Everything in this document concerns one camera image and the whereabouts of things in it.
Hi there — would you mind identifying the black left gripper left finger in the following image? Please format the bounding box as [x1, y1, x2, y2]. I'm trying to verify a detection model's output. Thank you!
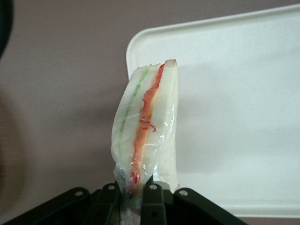
[4, 181, 122, 225]

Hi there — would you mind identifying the beige plastic tray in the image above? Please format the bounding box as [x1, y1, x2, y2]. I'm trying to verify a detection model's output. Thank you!
[125, 4, 300, 217]

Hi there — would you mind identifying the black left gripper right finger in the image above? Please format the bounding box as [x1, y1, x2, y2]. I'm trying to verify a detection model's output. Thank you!
[140, 182, 248, 225]

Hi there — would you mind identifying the triangle sandwich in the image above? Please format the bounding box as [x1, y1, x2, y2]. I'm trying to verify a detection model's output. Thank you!
[110, 59, 180, 225]

